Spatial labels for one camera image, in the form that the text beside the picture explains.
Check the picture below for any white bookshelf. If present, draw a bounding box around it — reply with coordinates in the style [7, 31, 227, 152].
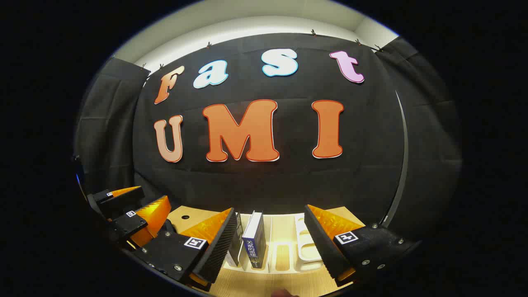
[223, 211, 330, 273]

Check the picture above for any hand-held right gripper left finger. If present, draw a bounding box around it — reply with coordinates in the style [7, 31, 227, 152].
[134, 207, 238, 292]

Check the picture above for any blue cover book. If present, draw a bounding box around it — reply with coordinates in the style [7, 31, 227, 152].
[242, 211, 267, 269]

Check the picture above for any grey portrait cover book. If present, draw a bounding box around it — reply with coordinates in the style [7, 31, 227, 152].
[226, 212, 244, 268]

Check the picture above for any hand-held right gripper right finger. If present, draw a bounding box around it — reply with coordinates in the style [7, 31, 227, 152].
[304, 204, 422, 288]

